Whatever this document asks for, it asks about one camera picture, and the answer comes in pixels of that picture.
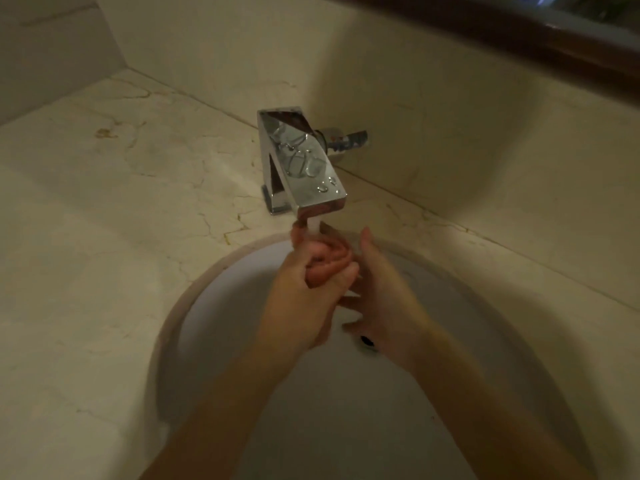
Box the person's right hand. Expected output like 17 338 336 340
339 227 433 369

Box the person's left hand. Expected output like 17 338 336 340
264 222 362 351

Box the person's right forearm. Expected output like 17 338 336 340
395 320 597 480

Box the person's left forearm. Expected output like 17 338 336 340
139 335 311 480

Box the chrome square faucet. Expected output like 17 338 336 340
257 107 349 223

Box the chrome drain pull knob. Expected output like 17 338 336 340
320 127 370 153

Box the white oval sink basin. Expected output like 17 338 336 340
144 232 597 480

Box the dark wooden mirror frame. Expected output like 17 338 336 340
320 0 640 89

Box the wall mirror glass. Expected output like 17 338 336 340
500 0 640 31

